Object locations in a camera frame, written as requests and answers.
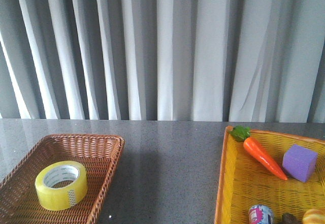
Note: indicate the yellow packing tape roll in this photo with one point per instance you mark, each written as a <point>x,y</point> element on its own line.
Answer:
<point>56,198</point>

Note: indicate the grey pleated curtain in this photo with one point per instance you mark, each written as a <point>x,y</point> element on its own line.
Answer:
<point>198,60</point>

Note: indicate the brown wicker basket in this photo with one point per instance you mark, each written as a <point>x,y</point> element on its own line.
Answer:
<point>98,154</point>

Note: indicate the orange toy carrot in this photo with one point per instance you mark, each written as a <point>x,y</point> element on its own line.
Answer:
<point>256,150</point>

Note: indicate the small printed can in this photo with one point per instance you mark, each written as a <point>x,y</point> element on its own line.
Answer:
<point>260,214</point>

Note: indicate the purple foam cube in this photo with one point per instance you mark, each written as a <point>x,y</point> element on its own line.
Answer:
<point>300,162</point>

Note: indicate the brown chocolate toy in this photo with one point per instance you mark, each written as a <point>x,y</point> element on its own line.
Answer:
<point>288,218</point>

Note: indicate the yellow bread toy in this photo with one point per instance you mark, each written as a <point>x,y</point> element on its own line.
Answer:
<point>314,216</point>

